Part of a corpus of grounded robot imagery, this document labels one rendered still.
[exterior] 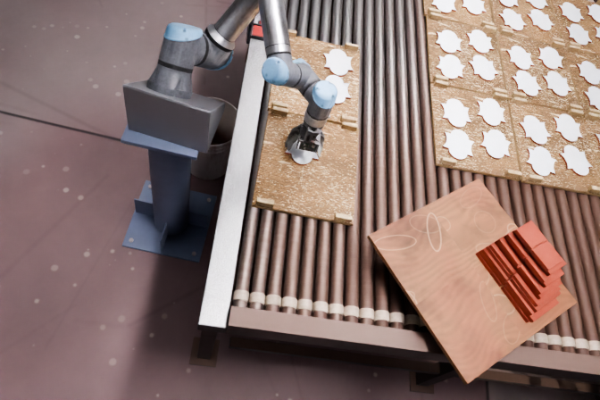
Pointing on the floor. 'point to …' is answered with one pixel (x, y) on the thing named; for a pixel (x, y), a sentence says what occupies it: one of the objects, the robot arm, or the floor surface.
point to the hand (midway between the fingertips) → (303, 147)
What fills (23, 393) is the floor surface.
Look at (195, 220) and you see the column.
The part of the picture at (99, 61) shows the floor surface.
